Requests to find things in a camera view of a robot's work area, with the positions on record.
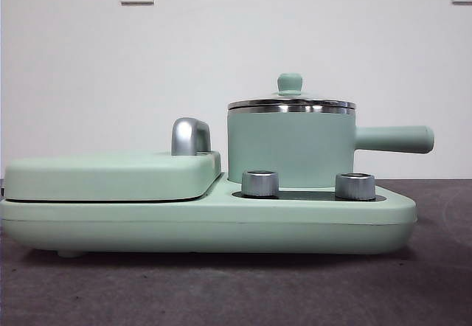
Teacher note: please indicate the mint green cooker base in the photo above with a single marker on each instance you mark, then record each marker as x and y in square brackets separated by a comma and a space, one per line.
[184, 226]

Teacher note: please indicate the mint green small steamer pot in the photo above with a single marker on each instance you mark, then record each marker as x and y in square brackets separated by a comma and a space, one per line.
[287, 145]

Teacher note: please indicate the silver black control knob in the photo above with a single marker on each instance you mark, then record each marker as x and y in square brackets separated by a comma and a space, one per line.
[354, 186]
[260, 184]

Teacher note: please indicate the glass lid with mint knob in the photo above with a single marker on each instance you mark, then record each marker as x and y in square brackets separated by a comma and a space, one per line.
[290, 84]

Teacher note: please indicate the mint green hinged cooker cover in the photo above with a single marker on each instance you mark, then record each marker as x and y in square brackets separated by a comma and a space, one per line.
[103, 178]

